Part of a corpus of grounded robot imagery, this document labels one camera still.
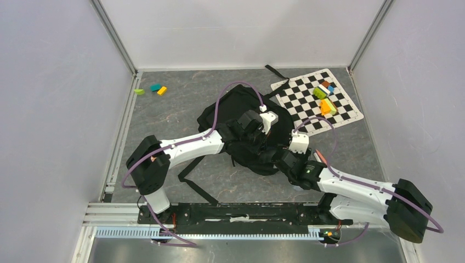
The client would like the black student backpack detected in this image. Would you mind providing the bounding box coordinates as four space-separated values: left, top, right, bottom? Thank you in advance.
177 64 296 205

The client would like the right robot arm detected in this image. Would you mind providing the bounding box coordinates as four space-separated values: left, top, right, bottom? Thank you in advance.
259 148 433 244

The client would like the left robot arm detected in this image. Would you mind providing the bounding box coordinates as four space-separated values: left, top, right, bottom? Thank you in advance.
126 110 278 223

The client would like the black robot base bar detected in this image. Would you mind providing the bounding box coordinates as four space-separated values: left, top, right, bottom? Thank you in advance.
137 197 354 235

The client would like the orange green block stack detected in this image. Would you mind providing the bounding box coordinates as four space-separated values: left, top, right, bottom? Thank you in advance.
320 98 338 116

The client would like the black white chessboard mat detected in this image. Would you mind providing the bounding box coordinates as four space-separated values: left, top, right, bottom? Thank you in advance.
270 68 364 136

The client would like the green white block stack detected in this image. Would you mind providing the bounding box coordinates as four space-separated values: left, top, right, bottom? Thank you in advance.
313 85 330 100

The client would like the brown blue block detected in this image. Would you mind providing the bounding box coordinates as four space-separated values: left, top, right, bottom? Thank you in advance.
321 81 334 93

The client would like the yellow toy block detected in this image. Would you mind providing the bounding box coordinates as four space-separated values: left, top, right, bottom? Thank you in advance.
157 86 167 96

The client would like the teal toy block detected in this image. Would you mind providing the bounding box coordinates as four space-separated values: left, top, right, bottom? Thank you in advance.
150 83 162 92

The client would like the green half-round block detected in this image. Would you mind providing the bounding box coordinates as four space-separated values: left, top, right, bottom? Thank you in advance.
133 89 145 95

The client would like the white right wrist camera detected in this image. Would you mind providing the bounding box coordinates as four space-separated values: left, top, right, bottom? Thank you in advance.
288 131 309 154

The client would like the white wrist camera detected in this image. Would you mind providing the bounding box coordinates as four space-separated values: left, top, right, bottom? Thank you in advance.
288 131 309 154
259 111 279 135

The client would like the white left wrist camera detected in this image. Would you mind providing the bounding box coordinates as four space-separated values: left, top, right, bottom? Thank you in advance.
259 111 279 135

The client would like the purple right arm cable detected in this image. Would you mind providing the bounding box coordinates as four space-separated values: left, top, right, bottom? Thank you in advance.
292 116 445 248

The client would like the aluminium frame rail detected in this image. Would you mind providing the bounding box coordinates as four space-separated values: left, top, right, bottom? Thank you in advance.
71 1 142 262

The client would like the white slotted cable duct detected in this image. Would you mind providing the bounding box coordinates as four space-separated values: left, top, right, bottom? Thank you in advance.
95 225 328 241

